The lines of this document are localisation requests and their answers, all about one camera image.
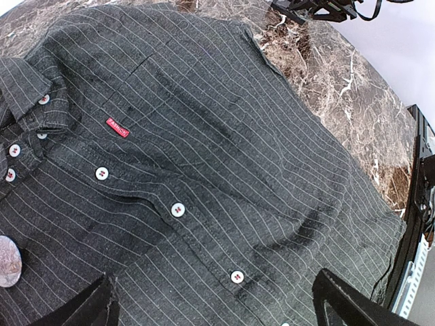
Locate round brooch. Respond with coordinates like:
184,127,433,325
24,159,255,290
0,235,22,288

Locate white slotted cable duct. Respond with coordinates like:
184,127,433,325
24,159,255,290
391,234,430,319

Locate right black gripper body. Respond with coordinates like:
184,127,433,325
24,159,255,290
271,0,358,24

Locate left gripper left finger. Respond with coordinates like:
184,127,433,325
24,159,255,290
31,274,120,326

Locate black pinstriped shirt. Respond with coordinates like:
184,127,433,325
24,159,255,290
1,3,405,325

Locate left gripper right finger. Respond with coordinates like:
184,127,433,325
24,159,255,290
312,268,414,326

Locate black front rail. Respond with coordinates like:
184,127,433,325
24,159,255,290
384,105,434,311

